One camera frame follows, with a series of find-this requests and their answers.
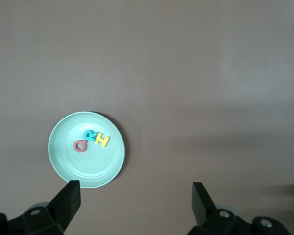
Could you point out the red capital letter Q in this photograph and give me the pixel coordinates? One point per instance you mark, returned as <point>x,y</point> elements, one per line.
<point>76,146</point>

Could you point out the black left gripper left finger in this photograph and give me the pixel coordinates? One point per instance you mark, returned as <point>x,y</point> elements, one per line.
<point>63,208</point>

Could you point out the yellow capital letter H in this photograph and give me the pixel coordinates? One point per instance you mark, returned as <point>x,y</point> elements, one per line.
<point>102,140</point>

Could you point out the teal capital letter R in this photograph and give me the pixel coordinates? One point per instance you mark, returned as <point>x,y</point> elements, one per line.
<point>87,135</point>

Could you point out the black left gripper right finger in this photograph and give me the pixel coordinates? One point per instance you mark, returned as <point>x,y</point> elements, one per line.
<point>203,208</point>

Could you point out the pale green plate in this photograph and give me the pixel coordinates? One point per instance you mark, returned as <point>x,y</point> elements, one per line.
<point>88,166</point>

